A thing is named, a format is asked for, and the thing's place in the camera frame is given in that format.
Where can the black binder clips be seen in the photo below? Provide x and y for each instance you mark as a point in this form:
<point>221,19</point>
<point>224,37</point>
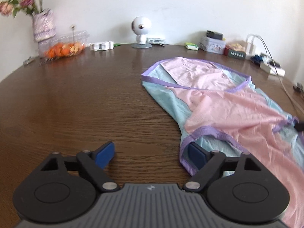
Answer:
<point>298,88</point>

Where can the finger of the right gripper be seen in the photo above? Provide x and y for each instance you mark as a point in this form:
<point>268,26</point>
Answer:
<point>299,126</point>

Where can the green white small box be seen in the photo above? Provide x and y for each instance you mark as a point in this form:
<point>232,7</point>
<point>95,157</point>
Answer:
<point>191,46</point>

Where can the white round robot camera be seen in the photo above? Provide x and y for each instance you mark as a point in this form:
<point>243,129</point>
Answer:
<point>140,27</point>

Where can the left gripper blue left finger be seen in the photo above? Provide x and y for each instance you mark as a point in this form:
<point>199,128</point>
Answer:
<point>92,165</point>

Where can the white flat remote device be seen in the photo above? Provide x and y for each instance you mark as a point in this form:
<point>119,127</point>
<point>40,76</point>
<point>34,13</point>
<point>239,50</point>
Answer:
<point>155,41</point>

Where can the white illustrated tin box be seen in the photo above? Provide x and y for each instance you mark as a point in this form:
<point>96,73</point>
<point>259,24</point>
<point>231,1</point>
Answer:
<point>212,45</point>

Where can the clear box of oranges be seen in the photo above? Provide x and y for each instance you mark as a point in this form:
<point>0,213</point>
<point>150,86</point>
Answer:
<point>63,46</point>

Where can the dark green labelled box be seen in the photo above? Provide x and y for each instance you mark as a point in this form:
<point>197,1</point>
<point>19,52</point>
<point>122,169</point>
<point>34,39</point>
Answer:
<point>234,54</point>

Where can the white power strip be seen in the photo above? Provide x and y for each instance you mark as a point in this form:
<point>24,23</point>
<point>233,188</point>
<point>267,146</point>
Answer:
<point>272,70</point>

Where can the white clip gadget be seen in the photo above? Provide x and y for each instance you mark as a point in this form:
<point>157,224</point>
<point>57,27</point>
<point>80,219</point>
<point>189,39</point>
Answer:
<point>102,46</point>

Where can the snack packet on box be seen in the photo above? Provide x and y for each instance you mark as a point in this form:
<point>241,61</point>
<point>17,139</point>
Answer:
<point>235,46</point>

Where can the black power adapter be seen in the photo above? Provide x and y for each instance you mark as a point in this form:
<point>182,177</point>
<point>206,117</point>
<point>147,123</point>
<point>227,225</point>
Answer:
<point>214,35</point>

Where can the white wall charger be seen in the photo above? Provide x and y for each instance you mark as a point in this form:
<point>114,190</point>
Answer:
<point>250,49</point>

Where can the pink blue mesh vest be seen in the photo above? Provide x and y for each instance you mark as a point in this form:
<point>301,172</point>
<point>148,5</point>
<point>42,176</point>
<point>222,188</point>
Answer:
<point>221,109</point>

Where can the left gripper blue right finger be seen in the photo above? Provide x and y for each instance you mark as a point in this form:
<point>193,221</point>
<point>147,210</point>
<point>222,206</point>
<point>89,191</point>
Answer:
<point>209,165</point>

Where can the lavender textured vase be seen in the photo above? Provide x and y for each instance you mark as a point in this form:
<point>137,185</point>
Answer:
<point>43,25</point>

